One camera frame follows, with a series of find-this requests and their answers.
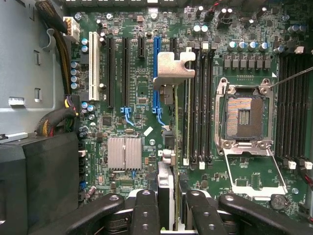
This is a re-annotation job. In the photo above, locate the black fan shroud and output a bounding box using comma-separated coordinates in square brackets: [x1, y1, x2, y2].
[0, 132, 80, 235]

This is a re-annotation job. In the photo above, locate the coin cell battery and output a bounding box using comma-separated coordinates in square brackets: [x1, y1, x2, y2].
[270, 194, 291, 211]

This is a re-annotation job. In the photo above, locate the white expansion slot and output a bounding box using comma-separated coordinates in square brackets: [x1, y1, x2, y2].
[88, 31, 100, 101]

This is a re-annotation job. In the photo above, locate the green motherboard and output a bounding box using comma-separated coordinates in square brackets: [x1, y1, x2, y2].
[62, 4, 313, 221]

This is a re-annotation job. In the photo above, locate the blue expansion slot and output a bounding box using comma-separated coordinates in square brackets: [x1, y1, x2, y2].
[152, 36, 167, 127]

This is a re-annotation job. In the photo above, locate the braided power wire bundle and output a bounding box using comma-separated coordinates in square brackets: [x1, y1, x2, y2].
[35, 0, 81, 95]
[34, 94, 81, 138]

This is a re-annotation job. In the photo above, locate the thin locking lever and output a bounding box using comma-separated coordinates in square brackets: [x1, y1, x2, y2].
[268, 66, 313, 88]

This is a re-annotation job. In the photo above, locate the metal socket cover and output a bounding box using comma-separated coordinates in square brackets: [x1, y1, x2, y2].
[224, 146, 289, 199]

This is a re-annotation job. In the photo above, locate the CPU socket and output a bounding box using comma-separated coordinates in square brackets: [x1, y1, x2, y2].
[214, 77, 274, 150]

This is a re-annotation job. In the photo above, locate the black RAM slot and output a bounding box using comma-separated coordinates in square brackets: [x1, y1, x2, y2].
[199, 46, 207, 169]
[206, 46, 216, 165]
[190, 46, 200, 165]

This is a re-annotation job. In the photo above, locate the silver chipset heatsink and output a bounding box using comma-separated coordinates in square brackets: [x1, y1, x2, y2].
[107, 137, 143, 171]

